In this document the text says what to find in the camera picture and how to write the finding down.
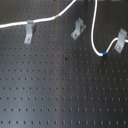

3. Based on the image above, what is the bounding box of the white cable with blue mark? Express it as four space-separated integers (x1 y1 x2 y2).
90 0 128 58

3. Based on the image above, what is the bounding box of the middle grey metal cable clip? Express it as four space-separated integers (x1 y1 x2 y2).
71 18 86 40

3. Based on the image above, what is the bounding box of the grey metal cable clip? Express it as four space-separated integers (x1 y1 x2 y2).
114 29 127 53
71 18 86 40
24 20 34 44

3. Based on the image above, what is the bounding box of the white cable with green mark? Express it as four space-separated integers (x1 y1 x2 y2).
0 0 77 29

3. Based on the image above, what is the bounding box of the left grey metal cable clip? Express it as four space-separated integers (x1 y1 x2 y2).
24 20 34 44

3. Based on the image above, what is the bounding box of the right grey metal cable clip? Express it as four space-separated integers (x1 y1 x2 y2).
114 29 127 53

